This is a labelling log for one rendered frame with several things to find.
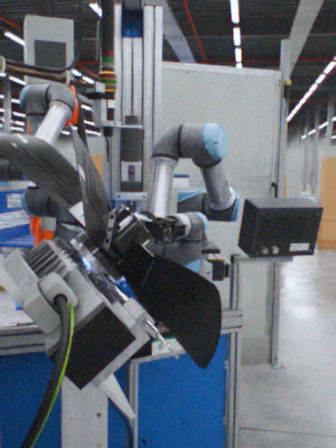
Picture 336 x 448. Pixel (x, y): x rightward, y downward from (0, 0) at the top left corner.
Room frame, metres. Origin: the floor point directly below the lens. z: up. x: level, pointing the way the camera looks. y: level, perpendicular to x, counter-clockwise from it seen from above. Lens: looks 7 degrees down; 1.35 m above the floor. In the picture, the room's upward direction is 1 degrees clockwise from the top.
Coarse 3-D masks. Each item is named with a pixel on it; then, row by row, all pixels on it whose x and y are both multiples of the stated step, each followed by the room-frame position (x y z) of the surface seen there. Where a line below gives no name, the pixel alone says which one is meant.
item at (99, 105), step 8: (88, 88) 1.24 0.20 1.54; (96, 88) 1.22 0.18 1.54; (104, 88) 1.24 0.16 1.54; (88, 96) 1.25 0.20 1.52; (96, 96) 1.23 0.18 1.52; (104, 96) 1.24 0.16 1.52; (96, 104) 1.25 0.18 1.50; (104, 104) 1.25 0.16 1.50; (96, 112) 1.25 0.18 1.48; (104, 112) 1.25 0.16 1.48; (96, 120) 1.25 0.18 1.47; (104, 120) 1.24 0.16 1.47
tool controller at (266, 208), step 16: (256, 208) 1.74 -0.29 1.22; (272, 208) 1.75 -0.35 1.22; (288, 208) 1.77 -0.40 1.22; (304, 208) 1.79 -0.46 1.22; (320, 208) 1.81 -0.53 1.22; (256, 224) 1.74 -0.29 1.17; (272, 224) 1.76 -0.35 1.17; (288, 224) 1.78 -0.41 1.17; (304, 224) 1.80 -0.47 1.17; (240, 240) 1.85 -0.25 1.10; (256, 240) 1.76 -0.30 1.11; (272, 240) 1.78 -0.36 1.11; (288, 240) 1.80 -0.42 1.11; (304, 240) 1.82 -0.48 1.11; (256, 256) 1.78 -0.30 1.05; (272, 256) 1.80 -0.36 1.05
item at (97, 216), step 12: (72, 132) 0.93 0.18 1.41; (84, 144) 0.99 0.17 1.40; (84, 156) 0.95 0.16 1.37; (84, 168) 0.92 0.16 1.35; (96, 168) 1.03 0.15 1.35; (84, 180) 0.90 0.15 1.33; (96, 180) 0.99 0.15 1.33; (84, 192) 0.88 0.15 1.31; (96, 192) 0.97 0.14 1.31; (84, 204) 0.86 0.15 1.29; (96, 204) 0.97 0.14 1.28; (108, 204) 1.06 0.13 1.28; (84, 216) 0.84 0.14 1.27; (96, 216) 0.97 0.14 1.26; (108, 216) 1.07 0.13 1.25; (96, 228) 0.97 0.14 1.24; (96, 240) 0.98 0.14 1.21
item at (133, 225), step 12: (120, 216) 1.15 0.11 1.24; (132, 216) 1.15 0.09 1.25; (120, 228) 1.14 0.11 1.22; (132, 228) 1.14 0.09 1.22; (144, 228) 1.15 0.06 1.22; (84, 240) 1.12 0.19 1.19; (120, 240) 1.13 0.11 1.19; (132, 240) 1.14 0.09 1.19; (144, 240) 1.15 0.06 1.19; (96, 252) 1.10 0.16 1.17; (108, 252) 1.13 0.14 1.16; (120, 252) 1.13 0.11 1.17; (108, 264) 1.11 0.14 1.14; (120, 276) 1.14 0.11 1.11
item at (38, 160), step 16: (0, 144) 1.16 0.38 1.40; (32, 144) 1.25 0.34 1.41; (48, 144) 1.32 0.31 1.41; (16, 160) 1.16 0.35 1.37; (32, 160) 1.19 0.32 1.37; (48, 160) 1.23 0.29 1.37; (64, 160) 1.28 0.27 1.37; (32, 176) 1.16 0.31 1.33; (48, 176) 1.19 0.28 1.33; (64, 176) 1.22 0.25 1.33; (48, 192) 1.16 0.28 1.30; (64, 192) 1.18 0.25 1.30; (80, 192) 1.21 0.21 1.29; (64, 208) 1.15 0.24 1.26
